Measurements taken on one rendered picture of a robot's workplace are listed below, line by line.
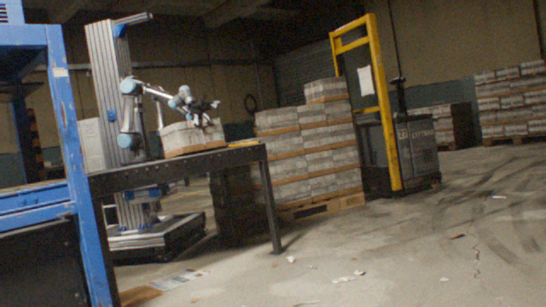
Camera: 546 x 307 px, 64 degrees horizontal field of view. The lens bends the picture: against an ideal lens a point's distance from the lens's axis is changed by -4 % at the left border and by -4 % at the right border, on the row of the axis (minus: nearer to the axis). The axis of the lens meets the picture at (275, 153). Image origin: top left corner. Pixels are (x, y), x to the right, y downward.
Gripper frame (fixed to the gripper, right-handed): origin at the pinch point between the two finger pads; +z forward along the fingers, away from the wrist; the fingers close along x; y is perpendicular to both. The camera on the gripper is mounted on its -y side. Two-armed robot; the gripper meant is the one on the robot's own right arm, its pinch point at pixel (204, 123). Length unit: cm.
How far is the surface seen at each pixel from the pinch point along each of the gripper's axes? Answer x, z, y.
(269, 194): -23, 65, 2
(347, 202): -155, 78, 56
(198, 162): 31, 38, -14
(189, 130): 8.6, -0.9, 7.8
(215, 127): -13.6, 0.2, 7.7
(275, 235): -22, 92, 18
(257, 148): -18.5, 37.0, -15.0
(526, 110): -583, 59, -5
